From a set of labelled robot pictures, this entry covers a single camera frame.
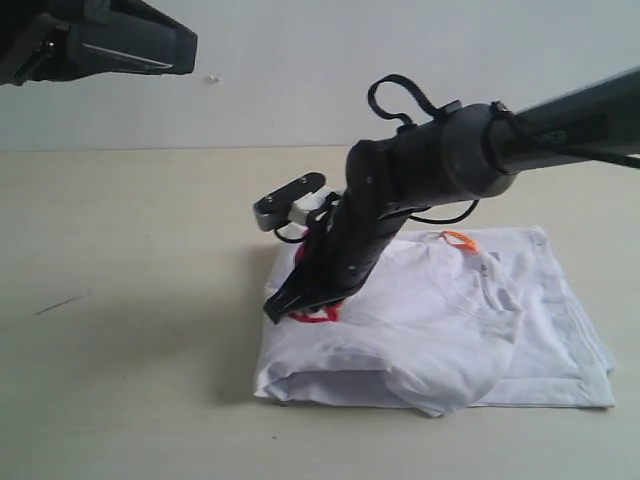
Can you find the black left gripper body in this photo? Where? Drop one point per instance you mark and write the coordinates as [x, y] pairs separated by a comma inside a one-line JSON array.
[[31, 32]]

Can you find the orange neck label tag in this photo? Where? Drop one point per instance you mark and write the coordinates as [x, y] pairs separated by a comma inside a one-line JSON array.
[[457, 240]]

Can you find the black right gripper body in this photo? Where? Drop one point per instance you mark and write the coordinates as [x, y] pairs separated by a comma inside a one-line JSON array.
[[370, 213]]

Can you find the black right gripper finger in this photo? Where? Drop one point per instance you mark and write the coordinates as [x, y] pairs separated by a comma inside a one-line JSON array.
[[302, 290]]

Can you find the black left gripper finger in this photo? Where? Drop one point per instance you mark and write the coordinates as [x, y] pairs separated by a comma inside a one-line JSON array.
[[135, 38]]

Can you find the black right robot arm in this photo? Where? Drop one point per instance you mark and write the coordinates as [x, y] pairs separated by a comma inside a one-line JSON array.
[[462, 154]]

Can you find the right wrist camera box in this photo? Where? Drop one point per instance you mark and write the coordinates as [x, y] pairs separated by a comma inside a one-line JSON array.
[[293, 202]]

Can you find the white t-shirt red lettering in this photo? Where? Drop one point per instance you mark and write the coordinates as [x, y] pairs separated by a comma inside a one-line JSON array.
[[439, 330]]

